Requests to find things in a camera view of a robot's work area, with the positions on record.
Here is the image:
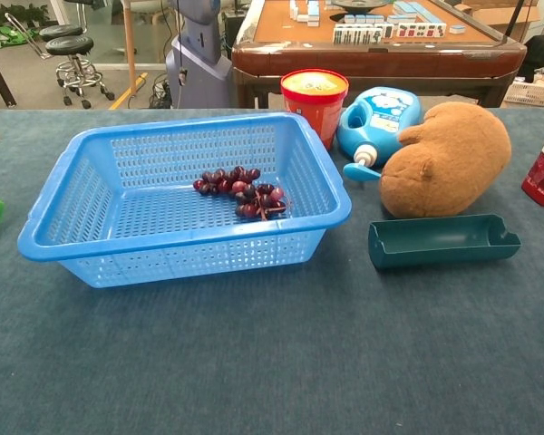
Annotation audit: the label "brown capybara plush toy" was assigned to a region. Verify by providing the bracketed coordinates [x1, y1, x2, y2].
[378, 101, 513, 219]

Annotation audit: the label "long blue-backed tile row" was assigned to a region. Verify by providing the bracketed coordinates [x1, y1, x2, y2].
[391, 0, 442, 26]

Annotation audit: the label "wooden post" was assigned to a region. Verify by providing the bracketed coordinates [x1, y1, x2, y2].
[122, 0, 139, 85]

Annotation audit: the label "red instant noodle cup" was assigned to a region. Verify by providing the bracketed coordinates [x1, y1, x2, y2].
[279, 68, 350, 151]

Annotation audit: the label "blue pump bottle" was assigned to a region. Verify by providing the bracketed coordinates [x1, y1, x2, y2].
[335, 85, 423, 184]

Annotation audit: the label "white mesh basket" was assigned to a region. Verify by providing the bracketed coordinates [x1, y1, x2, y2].
[502, 80, 544, 109]

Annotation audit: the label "green potted plants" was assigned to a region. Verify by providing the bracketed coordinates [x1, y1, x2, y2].
[0, 3, 52, 49]

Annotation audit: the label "brown mahjong table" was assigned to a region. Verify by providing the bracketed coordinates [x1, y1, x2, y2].
[230, 0, 529, 110]

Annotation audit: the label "teal plastic trough tray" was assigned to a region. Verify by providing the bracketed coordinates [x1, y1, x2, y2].
[367, 213, 523, 273]

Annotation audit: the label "hanging black pendant cable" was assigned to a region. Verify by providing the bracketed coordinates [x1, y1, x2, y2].
[175, 0, 189, 88]

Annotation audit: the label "blue-backed mahjong tile stack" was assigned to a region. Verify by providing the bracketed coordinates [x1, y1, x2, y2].
[289, 0, 321, 24]

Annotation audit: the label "black floor cable bundle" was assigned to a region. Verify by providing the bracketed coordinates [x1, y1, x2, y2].
[148, 71, 173, 110]

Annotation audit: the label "red-faced mahjong tile row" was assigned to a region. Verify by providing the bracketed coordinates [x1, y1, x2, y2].
[394, 23, 448, 40]

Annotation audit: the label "green-faced mahjong tile row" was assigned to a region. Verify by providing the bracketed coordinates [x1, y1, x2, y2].
[332, 23, 395, 45]

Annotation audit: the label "blue plastic mesh basket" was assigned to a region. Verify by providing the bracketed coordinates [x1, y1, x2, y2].
[16, 111, 353, 290]

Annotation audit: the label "black round stool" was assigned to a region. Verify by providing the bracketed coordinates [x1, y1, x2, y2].
[44, 35, 116, 111]
[38, 24, 84, 43]

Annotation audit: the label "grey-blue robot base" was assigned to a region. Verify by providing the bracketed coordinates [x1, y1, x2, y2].
[164, 0, 238, 111]

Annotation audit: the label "purple grape bunch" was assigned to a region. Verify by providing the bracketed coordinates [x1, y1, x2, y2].
[192, 165, 290, 222]

